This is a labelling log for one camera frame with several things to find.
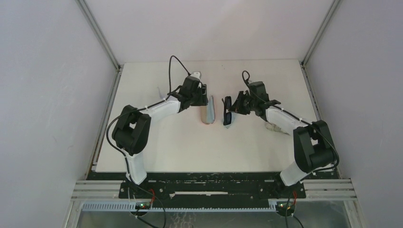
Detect black sunglasses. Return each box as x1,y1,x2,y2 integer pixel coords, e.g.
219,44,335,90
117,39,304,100
222,96,232,128

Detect pink glasses case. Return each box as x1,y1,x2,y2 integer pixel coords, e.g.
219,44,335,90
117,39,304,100
200,106,206,124

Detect white sunglasses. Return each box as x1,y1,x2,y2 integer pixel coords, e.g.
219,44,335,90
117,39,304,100
157,87,167,101

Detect patterned glasses case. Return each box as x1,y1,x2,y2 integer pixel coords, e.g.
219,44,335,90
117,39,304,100
265,122,289,135

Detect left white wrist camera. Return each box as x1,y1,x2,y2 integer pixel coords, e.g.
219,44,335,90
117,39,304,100
190,71,202,81

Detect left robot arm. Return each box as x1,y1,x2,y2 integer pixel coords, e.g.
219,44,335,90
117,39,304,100
106,72,208,185

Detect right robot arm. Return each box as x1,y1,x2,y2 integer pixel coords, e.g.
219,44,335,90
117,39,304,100
229,81,338,187

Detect black camera cable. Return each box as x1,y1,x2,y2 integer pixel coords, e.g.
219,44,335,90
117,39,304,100
106,55,192,228
241,70,341,228

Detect left black camera cable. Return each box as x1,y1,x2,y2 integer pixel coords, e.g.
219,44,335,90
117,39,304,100
106,55,192,228

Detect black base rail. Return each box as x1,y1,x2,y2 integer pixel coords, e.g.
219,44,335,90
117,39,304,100
118,172,307,209

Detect light blue cloth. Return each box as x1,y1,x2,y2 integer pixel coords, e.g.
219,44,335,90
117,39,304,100
206,95,215,124
224,122,235,129

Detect aluminium frame rail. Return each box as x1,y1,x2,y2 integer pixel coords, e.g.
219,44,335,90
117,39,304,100
71,179,357,212

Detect right black camera cable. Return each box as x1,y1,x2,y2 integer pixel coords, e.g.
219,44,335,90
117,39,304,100
241,70,341,228

